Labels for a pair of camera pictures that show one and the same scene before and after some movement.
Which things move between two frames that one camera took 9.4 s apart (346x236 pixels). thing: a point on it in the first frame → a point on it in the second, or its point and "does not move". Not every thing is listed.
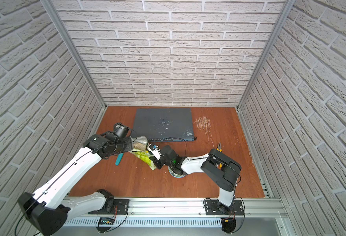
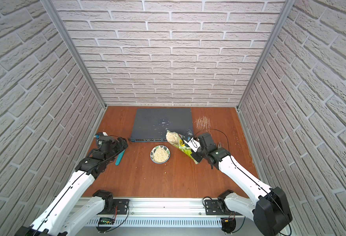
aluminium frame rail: (181, 211) does not move
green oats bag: (139, 149) → (176, 139)
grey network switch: (164, 125) does not move
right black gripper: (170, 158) → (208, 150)
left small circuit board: (106, 221) does not move
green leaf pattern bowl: (175, 175) → (159, 154)
